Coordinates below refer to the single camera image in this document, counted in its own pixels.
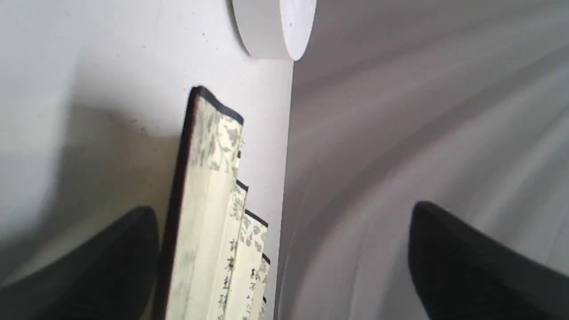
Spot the grey backdrop cloth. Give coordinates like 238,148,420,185
268,0,569,320

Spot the white desk lamp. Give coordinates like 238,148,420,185
232,0,317,61

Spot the folding paper fan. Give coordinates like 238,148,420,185
151,86,269,320

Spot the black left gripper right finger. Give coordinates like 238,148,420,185
407,201,569,320

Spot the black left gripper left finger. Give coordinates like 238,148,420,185
0,207,159,320

